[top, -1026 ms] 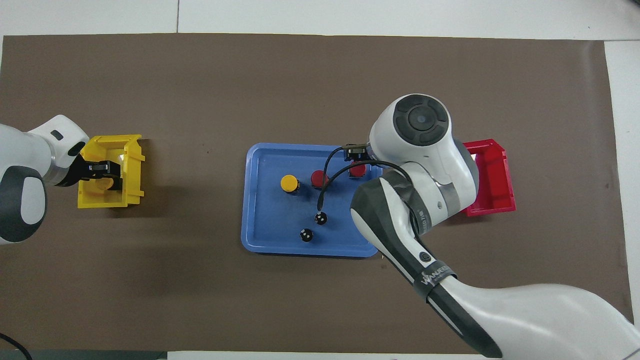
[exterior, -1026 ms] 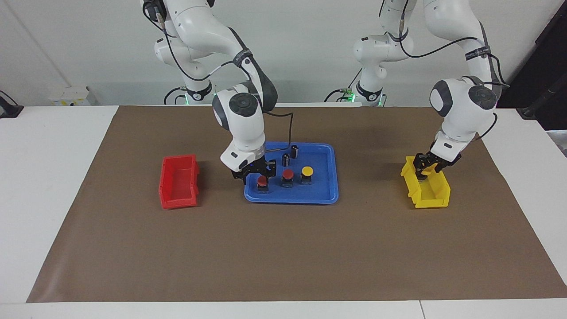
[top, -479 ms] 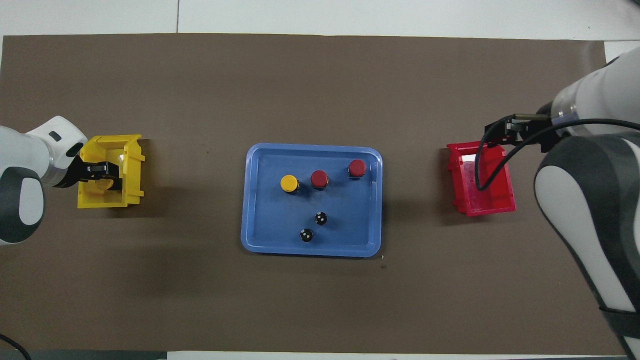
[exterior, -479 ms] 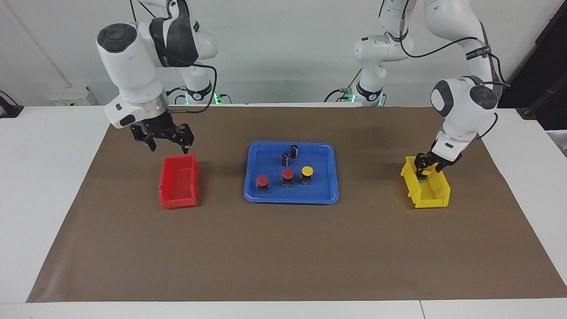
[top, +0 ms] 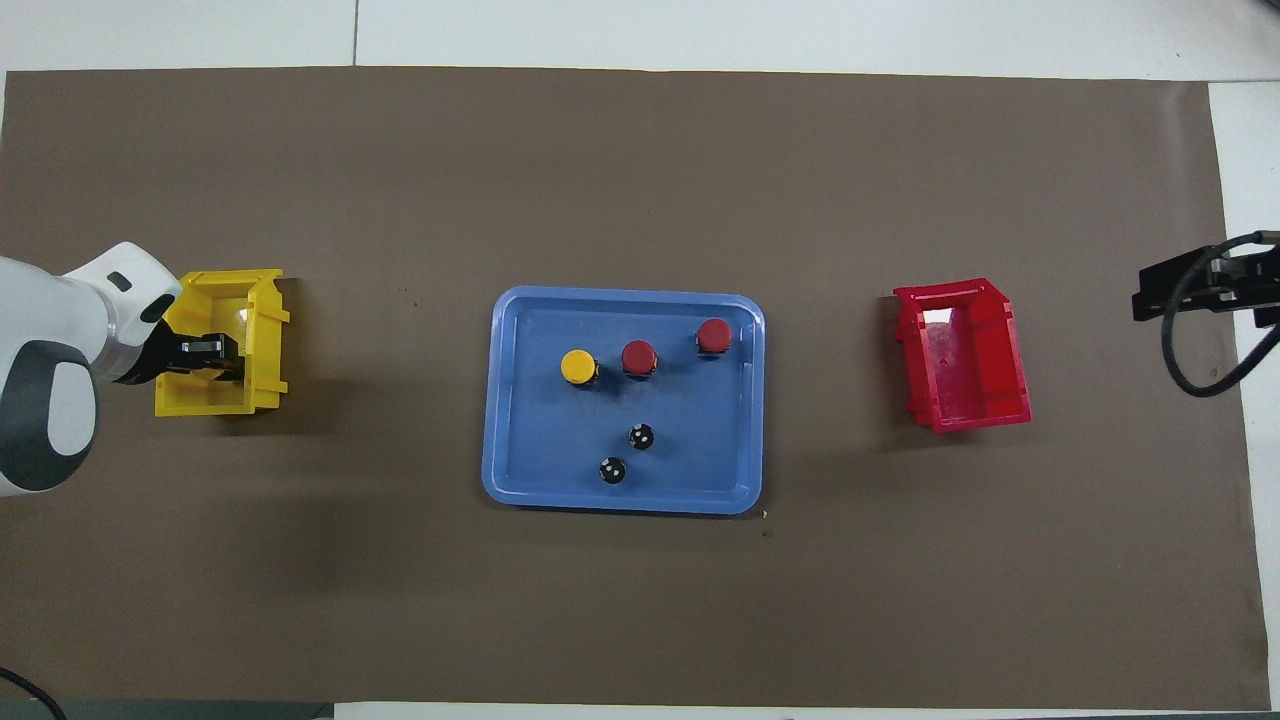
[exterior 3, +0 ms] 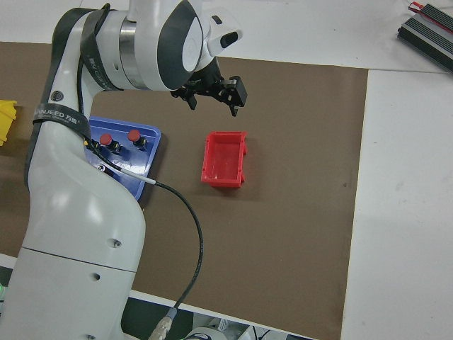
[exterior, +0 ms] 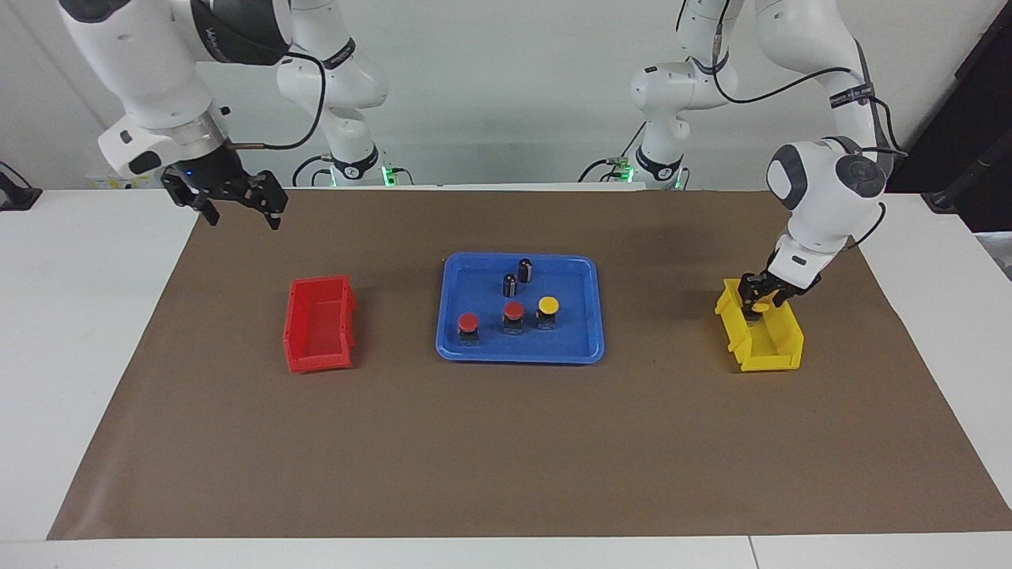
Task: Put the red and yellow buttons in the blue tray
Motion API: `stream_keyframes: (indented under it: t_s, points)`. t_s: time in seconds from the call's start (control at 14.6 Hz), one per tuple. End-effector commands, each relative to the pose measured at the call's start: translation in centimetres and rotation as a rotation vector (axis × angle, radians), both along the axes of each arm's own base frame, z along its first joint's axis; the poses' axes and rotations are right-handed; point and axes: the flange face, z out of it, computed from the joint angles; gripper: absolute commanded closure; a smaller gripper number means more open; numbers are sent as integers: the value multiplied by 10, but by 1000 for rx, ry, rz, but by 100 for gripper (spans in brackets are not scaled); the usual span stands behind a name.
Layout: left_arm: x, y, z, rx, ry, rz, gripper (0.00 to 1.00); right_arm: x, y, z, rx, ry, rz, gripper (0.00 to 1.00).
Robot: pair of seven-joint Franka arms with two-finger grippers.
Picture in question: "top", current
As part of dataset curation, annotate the blue plastic tray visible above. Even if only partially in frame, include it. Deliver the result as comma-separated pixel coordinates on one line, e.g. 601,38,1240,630
481,286,768,517

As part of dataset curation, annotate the thin black floor cable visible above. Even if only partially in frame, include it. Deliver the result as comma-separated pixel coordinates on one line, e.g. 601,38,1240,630
0,665,67,720

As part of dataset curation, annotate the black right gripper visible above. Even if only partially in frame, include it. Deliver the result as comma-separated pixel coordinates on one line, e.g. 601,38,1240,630
1131,243,1280,330

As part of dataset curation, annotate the red plastic bin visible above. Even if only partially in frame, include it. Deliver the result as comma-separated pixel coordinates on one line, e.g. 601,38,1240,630
892,278,1033,435

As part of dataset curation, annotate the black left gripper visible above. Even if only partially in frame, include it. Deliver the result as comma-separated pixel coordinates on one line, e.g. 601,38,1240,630
138,320,247,387

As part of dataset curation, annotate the yellow plastic bin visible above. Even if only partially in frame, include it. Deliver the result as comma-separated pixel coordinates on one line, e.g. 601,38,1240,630
154,268,292,418

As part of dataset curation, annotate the brown paper table mat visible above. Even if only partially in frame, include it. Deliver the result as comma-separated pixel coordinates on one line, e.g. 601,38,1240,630
0,67,1272,710

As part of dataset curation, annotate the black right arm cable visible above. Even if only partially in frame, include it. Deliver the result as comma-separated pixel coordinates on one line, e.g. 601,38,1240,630
1160,231,1280,399

